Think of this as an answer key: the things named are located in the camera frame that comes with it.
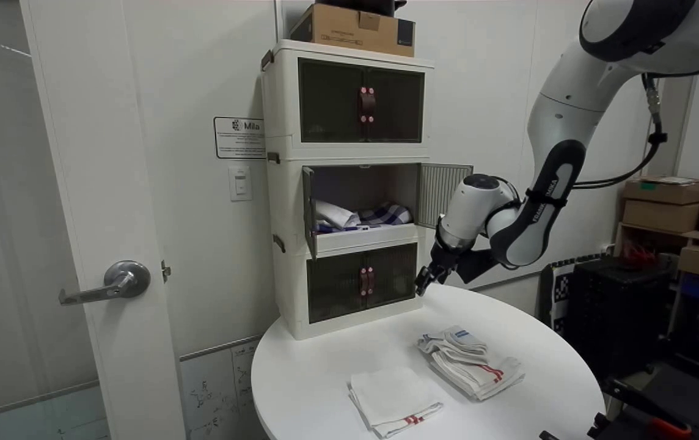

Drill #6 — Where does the folded cloth with red stripe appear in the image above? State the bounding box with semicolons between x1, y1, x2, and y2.
431;346;528;403

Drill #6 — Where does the flat cardboard box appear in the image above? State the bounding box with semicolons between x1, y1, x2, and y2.
621;176;699;209

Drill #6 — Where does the black and white panel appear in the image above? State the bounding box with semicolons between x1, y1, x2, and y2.
538;256;581;330

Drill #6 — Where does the small white wall plate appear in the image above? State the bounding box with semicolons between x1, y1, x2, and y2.
230;167;253;206

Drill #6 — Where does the black case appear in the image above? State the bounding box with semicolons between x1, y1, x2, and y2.
568;254;679;386

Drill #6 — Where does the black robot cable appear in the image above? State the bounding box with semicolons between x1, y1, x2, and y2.
570;74;673;194

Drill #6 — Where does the white door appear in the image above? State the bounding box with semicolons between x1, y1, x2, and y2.
19;0;191;440

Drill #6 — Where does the folded cloth with red mark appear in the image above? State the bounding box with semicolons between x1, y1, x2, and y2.
344;364;447;440

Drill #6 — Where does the large cardboard box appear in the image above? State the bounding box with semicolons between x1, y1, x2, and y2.
618;198;699;240

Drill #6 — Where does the wall sign plate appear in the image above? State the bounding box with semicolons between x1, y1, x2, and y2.
211;116;269;162

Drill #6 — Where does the white stacked cabinet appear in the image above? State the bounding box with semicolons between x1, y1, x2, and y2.
258;38;432;342

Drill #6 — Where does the crumpled blue patterned cloth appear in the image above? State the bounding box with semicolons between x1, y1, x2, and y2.
362;201;414;229

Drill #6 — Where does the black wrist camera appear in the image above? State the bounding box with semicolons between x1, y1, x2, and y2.
451;247;500;286

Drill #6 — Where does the black object on cardboard box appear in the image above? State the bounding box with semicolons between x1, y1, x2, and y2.
335;0;410;17

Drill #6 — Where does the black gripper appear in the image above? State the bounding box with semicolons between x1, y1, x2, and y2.
414;238;472;298

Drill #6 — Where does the silver door lever handle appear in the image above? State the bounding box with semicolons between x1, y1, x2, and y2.
57;256;153;308

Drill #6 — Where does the white cloth with blue stripes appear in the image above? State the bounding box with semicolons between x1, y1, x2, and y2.
414;325;492;371

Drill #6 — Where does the red handled tool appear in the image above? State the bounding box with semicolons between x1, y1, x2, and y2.
586;376;697;440

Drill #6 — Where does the brown cardboard box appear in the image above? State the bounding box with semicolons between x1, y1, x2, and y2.
290;2;417;58

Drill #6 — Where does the smoked translucent cabinet door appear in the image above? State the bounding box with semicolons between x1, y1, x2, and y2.
416;162;477;247

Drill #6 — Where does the rolled white cloth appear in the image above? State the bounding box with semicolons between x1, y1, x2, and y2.
312;198;363;236

